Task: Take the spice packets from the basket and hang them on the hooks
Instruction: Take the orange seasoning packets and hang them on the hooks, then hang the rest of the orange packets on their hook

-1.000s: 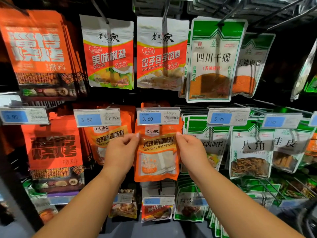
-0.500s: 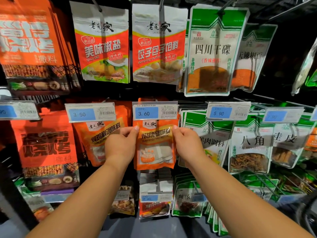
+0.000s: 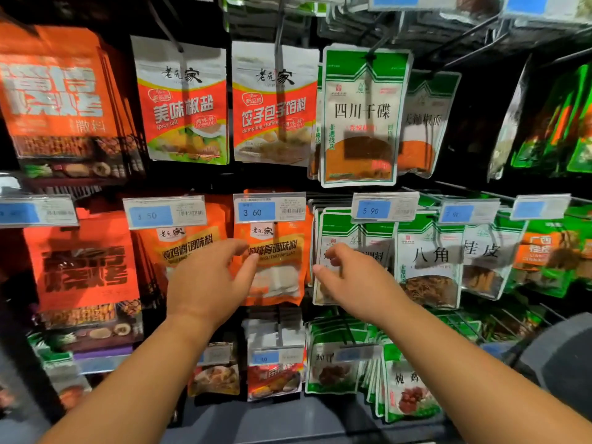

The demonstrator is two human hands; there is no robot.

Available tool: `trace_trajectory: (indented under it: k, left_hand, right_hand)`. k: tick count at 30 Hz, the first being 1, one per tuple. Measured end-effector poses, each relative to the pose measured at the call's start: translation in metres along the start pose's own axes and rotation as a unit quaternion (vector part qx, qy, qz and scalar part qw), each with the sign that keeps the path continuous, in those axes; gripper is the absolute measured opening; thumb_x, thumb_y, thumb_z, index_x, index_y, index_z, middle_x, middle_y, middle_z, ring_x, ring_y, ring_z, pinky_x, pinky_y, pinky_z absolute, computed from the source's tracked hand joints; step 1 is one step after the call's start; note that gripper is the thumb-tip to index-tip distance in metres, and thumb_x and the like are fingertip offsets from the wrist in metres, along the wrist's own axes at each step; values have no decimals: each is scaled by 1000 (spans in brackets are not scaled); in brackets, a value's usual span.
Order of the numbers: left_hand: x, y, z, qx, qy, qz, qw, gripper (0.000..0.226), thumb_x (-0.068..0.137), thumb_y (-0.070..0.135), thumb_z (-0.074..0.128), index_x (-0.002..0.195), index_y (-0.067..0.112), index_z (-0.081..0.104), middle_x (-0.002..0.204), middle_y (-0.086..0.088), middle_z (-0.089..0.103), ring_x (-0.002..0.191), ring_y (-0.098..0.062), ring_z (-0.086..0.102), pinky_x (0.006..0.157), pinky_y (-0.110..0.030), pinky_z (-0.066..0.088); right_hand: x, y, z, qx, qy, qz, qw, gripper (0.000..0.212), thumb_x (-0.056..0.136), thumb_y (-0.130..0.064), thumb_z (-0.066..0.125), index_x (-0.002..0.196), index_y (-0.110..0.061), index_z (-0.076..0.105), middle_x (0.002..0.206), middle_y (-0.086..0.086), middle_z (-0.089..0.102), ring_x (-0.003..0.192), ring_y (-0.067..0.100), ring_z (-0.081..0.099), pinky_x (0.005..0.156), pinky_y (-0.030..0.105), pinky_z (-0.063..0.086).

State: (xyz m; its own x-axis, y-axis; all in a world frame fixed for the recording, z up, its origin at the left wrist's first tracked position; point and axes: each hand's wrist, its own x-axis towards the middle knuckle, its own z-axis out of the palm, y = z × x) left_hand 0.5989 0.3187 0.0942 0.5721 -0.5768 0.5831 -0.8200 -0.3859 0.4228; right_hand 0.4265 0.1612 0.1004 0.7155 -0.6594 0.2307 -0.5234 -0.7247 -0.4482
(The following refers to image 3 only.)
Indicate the person's right forearm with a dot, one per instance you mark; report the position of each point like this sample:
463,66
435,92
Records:
490,374

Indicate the clear brown-spice packets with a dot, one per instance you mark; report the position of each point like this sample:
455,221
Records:
428,272

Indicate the black shopping basket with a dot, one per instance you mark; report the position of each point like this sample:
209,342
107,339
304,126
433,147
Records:
555,356

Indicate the green orange Guangxi cinnamon bags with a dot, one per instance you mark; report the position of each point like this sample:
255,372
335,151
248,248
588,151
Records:
550,254

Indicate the clear white-slice packets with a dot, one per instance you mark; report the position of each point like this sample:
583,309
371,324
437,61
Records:
509,124

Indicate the row of green white packets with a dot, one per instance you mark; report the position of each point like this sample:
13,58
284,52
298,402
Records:
407,393

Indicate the green white-slice packets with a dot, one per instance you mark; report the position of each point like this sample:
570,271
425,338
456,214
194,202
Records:
555,120

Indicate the person's right hand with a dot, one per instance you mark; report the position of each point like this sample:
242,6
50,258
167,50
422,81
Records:
365,286

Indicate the row of clear green-top packets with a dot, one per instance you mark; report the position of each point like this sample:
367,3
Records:
335,374

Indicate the person's left forearm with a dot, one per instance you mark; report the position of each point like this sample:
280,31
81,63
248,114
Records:
129,393

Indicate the orange seasoning packet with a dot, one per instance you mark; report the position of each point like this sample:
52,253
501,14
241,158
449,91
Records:
282,268

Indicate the white red-label packets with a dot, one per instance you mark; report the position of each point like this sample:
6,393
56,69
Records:
180,101
275,106

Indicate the orange bold-print packets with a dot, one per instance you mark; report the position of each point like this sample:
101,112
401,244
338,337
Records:
60,97

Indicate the person's left hand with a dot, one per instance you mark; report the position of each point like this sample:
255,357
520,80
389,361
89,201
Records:
208,286

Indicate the clear orange powder packets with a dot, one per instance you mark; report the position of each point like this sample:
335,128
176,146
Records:
364,115

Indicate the clear cinnamon packets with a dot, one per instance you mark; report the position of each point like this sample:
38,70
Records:
490,259

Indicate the clear chili powder packets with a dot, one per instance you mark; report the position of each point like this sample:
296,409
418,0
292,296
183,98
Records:
435,124

